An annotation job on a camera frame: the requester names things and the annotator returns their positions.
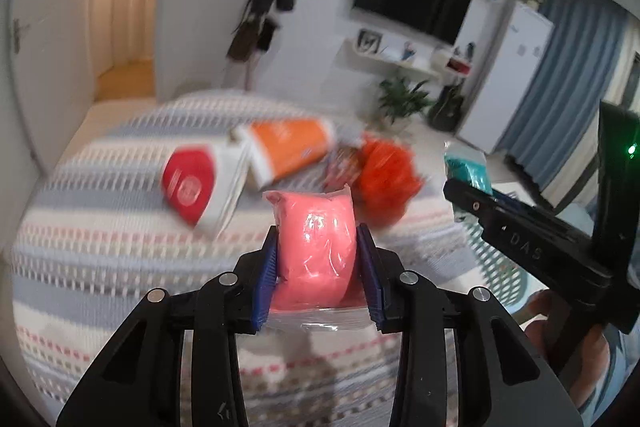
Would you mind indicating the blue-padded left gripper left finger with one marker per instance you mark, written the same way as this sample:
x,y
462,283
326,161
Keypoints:
x,y
135,379

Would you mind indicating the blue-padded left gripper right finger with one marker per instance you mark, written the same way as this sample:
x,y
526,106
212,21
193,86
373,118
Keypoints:
x,y
502,379

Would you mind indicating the teal snack packet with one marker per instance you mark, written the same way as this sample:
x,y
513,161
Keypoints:
x,y
467,164

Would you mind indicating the orange plastic bag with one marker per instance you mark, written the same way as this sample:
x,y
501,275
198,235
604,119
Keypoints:
x,y
386,183

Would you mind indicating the red and white paper cup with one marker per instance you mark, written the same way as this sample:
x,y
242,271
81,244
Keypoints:
x,y
204,182

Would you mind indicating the pink snack pack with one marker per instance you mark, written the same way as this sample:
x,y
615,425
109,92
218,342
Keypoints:
x,y
317,251

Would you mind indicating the black device with green light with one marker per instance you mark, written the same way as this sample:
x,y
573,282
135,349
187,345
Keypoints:
x,y
616,300

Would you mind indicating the light blue perforated basket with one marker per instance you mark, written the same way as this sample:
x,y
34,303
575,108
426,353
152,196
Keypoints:
x,y
504,278

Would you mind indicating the striped woven sofa cover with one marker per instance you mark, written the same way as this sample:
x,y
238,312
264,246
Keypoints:
x,y
99,235

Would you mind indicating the blue window curtains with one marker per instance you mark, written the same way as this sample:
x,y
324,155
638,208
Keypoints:
x,y
553,135

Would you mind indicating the black acoustic guitar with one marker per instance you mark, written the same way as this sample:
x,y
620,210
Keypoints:
x,y
446,113

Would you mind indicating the white refrigerator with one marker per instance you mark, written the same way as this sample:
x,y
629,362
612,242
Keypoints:
x,y
508,71

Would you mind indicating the green potted plant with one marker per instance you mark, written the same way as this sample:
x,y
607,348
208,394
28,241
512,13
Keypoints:
x,y
399,101

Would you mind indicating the red snack packet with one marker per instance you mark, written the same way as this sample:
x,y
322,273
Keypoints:
x,y
343,168

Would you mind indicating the orange and white paper cup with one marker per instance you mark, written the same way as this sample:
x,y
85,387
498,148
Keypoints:
x,y
281,147

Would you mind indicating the framed butterfly picture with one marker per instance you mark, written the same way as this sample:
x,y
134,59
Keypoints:
x,y
368,41

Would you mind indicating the pink coat stand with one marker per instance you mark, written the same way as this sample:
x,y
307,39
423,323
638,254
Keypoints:
x,y
249,78

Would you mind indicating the brown hanging bag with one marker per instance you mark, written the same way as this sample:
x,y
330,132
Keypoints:
x,y
254,34

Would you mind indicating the white curved wall shelf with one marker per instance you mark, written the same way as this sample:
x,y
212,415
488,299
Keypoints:
x,y
410,66

